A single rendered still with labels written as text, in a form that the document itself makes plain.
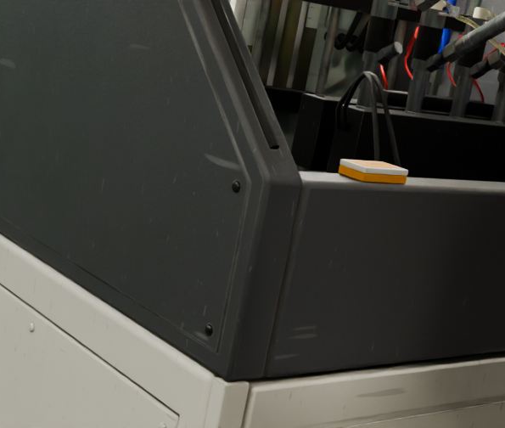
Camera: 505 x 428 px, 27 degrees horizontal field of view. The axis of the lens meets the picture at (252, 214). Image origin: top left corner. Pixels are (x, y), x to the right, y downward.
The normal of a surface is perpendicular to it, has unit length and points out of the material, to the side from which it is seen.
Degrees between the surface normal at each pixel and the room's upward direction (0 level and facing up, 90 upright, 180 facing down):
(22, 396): 90
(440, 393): 90
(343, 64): 90
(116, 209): 90
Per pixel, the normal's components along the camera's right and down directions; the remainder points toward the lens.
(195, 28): -0.77, -0.01
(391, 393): 0.62, 0.27
